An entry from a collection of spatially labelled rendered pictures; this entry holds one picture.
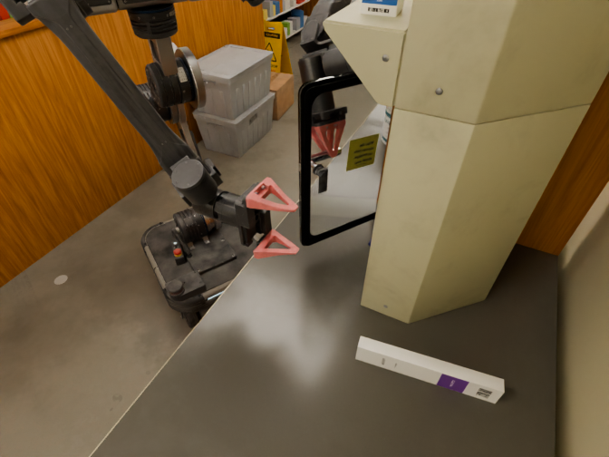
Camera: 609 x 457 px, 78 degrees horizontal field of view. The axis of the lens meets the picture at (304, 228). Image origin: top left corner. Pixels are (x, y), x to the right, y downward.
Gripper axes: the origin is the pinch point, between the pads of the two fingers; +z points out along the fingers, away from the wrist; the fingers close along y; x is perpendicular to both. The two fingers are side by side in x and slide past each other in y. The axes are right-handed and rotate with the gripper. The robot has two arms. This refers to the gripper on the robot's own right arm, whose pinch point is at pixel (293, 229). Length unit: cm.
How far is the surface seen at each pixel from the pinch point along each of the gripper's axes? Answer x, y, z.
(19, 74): 61, -22, -184
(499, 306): 24, -27, 39
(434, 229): 9.8, 0.9, 21.6
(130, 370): -2, -119, -86
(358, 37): 9.3, 28.9, 5.7
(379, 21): 12.0, 30.4, 7.4
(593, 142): 47, 4, 45
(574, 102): 21.1, 20.9, 34.1
